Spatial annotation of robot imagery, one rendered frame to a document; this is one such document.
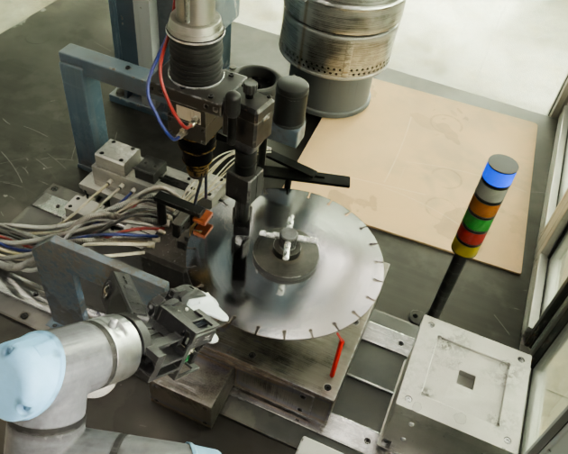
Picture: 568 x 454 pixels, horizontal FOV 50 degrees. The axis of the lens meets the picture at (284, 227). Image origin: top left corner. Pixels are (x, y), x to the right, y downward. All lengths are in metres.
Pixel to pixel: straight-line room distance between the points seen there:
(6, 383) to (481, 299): 0.96
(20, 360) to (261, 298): 0.45
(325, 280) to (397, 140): 0.72
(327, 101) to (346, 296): 0.76
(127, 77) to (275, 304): 0.55
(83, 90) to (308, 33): 0.54
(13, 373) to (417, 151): 1.22
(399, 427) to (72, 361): 0.55
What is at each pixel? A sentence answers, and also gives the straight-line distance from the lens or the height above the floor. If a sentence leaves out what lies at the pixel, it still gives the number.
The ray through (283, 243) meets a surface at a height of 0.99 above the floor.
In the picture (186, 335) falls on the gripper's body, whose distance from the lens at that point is 0.75.
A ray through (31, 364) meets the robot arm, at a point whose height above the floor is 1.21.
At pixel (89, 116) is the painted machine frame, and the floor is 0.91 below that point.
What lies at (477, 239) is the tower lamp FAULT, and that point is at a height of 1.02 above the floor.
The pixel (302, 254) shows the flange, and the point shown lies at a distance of 1.00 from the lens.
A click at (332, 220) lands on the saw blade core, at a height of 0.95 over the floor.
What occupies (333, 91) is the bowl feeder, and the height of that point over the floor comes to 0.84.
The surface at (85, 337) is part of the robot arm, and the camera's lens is 0.65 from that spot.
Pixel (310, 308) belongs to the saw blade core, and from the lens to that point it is 0.94.
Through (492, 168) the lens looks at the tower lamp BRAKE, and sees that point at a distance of 0.94.
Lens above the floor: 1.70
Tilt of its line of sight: 46 degrees down
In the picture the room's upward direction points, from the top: 8 degrees clockwise
